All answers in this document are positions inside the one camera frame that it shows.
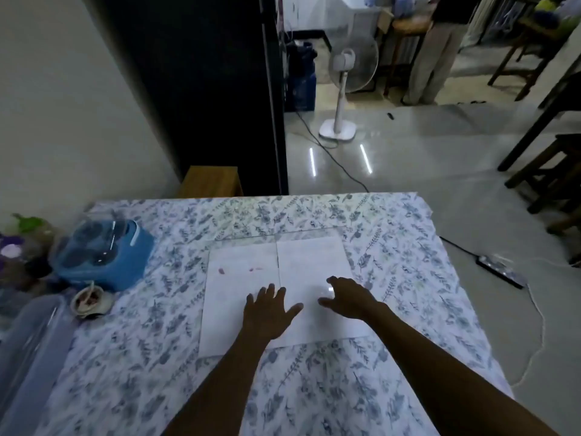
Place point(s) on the person's right hand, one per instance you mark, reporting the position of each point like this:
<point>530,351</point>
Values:
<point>354,299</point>

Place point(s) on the person's left hand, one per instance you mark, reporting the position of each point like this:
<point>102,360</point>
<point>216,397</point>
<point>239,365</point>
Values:
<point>265,313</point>

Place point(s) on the white menu with red lanterns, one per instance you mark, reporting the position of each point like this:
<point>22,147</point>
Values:
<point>231,308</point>

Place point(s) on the white menu with green dishes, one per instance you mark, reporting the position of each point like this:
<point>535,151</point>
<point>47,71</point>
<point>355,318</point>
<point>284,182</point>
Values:
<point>308,263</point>

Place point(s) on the person's left forearm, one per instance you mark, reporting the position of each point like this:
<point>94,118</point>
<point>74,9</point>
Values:
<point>222,390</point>

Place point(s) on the person's right forearm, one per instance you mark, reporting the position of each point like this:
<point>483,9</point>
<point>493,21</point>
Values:
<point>449,381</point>

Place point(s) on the floral tablecloth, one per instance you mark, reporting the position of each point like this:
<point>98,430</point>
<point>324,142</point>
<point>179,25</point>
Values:
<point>386,249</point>

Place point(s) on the light wooden stool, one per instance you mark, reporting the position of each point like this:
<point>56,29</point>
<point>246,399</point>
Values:
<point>211,181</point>

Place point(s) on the black power strip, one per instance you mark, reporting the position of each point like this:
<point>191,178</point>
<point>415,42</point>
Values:
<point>501,271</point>

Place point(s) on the blue condiment caddy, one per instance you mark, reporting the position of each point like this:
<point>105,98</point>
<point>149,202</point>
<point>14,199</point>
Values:
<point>109,258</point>

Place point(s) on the small white cup with spoon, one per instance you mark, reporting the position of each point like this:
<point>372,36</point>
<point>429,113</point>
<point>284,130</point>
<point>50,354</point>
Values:
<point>91,301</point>

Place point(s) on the white standing fan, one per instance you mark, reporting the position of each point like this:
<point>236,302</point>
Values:
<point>342,86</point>

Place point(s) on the blue container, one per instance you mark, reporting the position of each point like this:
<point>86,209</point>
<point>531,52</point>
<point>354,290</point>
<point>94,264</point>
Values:
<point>302,86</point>

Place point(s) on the black refrigerator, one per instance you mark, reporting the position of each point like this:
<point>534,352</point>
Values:
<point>204,86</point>

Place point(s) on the clear lid cutlery container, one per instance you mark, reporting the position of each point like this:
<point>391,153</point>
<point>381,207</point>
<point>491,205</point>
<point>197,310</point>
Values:
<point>32,358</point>

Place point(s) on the green cap sauce bottle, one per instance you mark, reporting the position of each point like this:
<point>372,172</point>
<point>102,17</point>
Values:
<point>29,222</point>

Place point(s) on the dark wooden dining table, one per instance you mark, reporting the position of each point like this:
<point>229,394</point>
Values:
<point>540,127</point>

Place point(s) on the small wooden side table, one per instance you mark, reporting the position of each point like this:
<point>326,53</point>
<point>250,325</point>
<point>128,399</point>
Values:
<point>408,27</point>

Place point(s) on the white chest freezer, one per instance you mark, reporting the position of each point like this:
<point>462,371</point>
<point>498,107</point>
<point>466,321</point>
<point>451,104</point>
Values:
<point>358,11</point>

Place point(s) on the brown wooden chair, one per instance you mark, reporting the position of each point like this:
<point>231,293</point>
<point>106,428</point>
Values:
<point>535,45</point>

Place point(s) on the white metal gate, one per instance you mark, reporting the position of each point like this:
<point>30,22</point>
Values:
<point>494,18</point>

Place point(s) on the green yellow bag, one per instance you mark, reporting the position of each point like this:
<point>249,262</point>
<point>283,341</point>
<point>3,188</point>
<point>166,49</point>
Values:
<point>554,13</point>

